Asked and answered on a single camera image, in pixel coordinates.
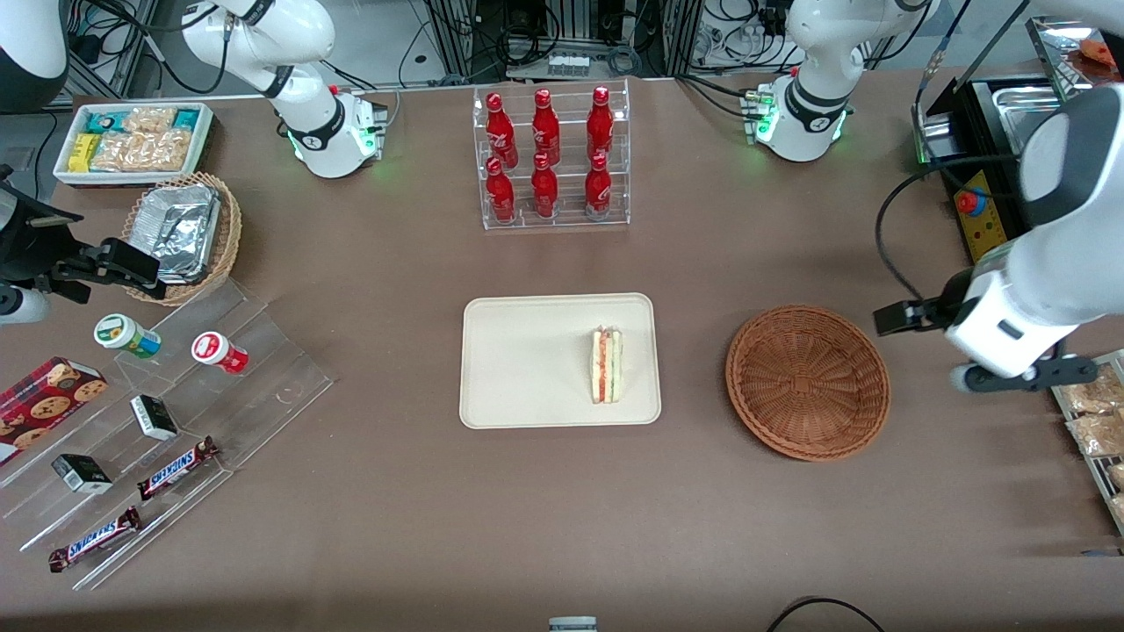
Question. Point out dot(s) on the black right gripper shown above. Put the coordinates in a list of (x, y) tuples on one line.
[(26, 246)]

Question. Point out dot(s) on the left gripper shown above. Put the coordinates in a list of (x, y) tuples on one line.
[(952, 299)]

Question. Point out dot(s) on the triangular sandwich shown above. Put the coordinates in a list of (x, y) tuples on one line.
[(606, 369)]

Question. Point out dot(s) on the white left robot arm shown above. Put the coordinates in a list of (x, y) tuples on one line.
[(817, 53)]

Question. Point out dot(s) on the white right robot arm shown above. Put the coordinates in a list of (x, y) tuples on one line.
[(263, 35)]

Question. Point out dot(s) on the aluminium foil tray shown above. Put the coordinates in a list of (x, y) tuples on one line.
[(180, 228)]

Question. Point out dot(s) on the round brown wicker basket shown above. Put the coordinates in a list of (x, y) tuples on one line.
[(808, 386)]

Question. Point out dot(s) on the light wicker basket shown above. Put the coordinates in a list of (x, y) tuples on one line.
[(230, 237)]

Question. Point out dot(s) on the beige rectangular serving tray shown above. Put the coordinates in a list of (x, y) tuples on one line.
[(527, 360)]

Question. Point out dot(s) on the clear bag of pastries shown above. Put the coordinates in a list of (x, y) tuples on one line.
[(1098, 434), (1098, 399)]

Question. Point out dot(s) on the green lid snack cup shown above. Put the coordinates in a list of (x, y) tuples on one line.
[(118, 332)]

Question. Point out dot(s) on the red plaid cookie box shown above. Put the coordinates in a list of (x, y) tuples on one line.
[(44, 404)]

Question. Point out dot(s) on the white snack bin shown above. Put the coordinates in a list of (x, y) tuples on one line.
[(66, 175)]

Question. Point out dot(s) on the black hot food display case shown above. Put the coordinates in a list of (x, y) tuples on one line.
[(988, 224)]

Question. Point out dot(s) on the yellow snack packet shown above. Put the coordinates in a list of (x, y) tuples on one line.
[(82, 152)]

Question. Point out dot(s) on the small black box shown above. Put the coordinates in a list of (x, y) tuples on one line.
[(154, 417), (81, 474)]

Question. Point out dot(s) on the large clear cracker bag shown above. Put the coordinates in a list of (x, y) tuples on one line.
[(145, 151)]

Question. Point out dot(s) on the red lid snack cup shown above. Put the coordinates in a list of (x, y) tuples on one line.
[(215, 349)]

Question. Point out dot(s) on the teal snack packet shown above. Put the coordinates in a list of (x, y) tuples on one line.
[(104, 120)]

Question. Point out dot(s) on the Snickers chocolate bar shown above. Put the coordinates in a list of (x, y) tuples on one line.
[(176, 470), (95, 539)]

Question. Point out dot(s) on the small clear cracker bag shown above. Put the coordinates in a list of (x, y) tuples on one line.
[(151, 118)]

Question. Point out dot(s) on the clear acrylic stepped shelf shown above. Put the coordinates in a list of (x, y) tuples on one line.
[(263, 386)]

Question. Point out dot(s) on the small silver metal box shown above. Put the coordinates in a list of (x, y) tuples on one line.
[(931, 132)]

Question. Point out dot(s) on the stainless steel food pan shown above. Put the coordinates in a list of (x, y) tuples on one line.
[(1023, 110)]

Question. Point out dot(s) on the red soda bottle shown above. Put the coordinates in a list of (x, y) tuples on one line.
[(600, 123), (544, 189), (500, 193), (500, 132), (598, 186), (545, 127)]

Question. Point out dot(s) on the clear acrylic bottle rack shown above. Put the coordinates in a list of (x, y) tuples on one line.
[(566, 224)]

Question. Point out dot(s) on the small grey object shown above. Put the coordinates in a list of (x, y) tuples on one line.
[(572, 625)]

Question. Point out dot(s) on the white power strip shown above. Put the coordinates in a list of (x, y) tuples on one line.
[(569, 64)]

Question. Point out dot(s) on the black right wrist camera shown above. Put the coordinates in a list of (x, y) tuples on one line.
[(132, 268)]

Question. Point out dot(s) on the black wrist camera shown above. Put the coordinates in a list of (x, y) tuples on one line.
[(132, 268), (904, 316)]

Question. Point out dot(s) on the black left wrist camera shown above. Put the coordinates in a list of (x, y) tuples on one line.
[(904, 316)]

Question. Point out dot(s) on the aluminium frame rack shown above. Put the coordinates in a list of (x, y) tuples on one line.
[(457, 35)]

